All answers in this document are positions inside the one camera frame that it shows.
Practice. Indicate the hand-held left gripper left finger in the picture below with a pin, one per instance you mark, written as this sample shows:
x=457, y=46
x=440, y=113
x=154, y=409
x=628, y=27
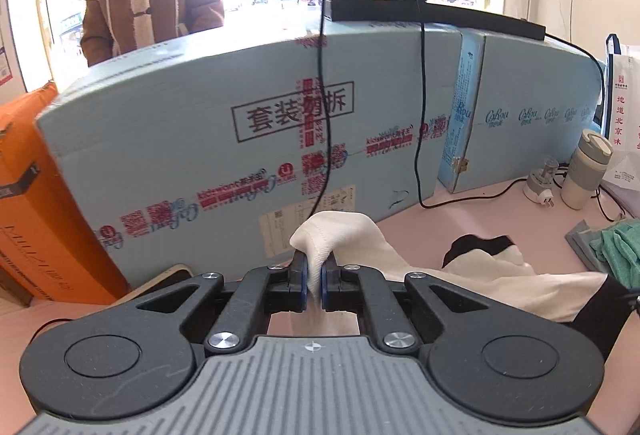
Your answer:
x=300, y=285

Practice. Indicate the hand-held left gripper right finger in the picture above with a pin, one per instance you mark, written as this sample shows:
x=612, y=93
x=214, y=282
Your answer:
x=325, y=287

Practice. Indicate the white garment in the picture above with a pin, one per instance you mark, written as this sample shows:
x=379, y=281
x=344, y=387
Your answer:
x=350, y=235

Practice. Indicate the green t-shirt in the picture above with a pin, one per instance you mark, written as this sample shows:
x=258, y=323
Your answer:
x=620, y=250

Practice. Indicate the smartphone in white case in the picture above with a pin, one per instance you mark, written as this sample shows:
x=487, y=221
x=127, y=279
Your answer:
x=165, y=276

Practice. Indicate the large light blue cardboard box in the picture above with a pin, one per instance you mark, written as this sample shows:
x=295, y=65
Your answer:
x=200, y=140

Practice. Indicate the white plug-in adapter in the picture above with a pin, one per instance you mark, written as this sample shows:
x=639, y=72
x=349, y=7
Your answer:
x=542, y=187

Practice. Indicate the orange cardboard box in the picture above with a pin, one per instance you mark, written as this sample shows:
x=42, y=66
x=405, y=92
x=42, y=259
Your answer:
x=45, y=195

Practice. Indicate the black cloth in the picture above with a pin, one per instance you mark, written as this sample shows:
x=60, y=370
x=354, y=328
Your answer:
x=600, y=315

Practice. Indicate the white and grey tumbler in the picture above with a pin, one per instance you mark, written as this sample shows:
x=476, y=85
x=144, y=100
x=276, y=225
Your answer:
x=582, y=175

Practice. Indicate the narrow light blue cardboard box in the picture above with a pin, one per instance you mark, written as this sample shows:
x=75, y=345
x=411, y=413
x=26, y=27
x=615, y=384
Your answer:
x=525, y=90

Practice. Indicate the black power strip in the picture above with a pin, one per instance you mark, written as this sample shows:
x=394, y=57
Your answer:
x=450, y=17

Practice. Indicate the white paper bag blue trim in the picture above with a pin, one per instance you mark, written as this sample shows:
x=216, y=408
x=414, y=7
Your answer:
x=625, y=130

